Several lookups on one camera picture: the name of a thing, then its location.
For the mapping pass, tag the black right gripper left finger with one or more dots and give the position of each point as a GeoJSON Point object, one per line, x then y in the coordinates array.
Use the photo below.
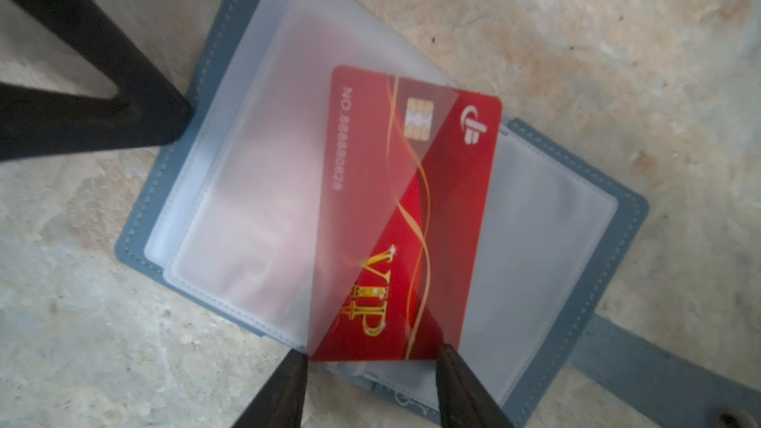
{"type": "Point", "coordinates": [279, 403]}

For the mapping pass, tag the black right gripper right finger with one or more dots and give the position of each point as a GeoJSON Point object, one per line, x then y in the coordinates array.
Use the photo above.
{"type": "Point", "coordinates": [463, 400]}

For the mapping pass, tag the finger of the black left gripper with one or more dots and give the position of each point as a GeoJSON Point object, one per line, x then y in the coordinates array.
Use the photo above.
{"type": "Point", "coordinates": [73, 82]}

